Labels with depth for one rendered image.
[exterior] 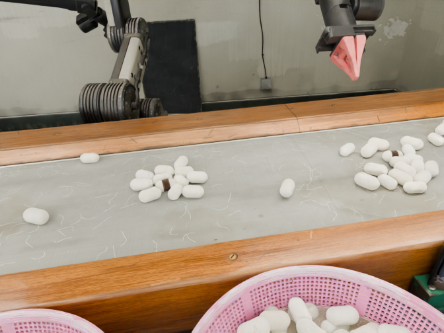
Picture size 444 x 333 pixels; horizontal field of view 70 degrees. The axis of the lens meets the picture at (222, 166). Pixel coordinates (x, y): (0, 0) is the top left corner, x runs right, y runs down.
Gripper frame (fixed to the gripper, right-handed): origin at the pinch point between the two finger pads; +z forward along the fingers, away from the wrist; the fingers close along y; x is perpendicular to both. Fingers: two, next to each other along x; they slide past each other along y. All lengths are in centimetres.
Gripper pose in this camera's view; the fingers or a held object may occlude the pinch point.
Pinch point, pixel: (355, 74)
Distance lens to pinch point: 68.9
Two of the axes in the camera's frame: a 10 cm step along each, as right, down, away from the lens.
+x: -0.6, 3.1, 9.5
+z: 1.2, 9.5, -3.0
